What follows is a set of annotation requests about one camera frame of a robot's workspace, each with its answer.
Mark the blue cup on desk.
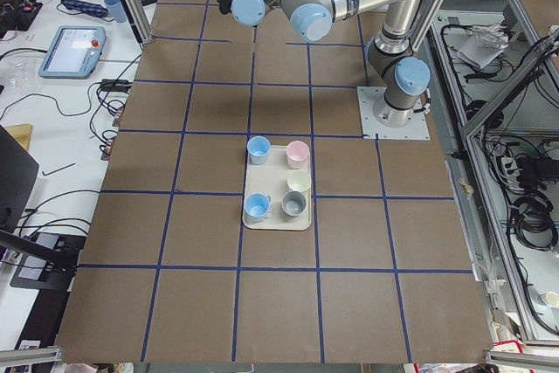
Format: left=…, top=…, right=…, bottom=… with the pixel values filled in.
left=104, top=0, right=127, bottom=23

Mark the person at desk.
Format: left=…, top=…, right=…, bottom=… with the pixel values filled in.
left=1, top=0, right=38, bottom=37

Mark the grey plastic cup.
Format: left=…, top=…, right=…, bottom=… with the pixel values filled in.
left=281, top=190, right=307, bottom=218

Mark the blue plastic cup near centre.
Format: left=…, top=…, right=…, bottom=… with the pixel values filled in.
left=246, top=135, right=271, bottom=165

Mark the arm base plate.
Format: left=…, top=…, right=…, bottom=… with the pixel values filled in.
left=357, top=86, right=431, bottom=141

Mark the cream plastic cup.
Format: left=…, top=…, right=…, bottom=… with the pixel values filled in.
left=286, top=169, right=312, bottom=194

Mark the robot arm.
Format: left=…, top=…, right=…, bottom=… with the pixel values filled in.
left=217, top=0, right=443, bottom=128

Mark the blue plastic cup outer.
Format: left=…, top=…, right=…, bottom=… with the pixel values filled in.
left=244, top=193, right=273, bottom=223

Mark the blue plastic cup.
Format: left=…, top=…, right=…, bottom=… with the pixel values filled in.
left=246, top=135, right=271, bottom=165
left=244, top=193, right=273, bottom=223

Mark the cream plastic tray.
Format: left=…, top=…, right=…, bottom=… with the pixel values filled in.
left=242, top=145, right=313, bottom=231

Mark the pink plastic cup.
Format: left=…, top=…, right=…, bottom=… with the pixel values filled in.
left=286, top=141, right=310, bottom=169

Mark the blue teach pendant near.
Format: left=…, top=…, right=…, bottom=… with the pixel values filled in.
left=38, top=25, right=107, bottom=79

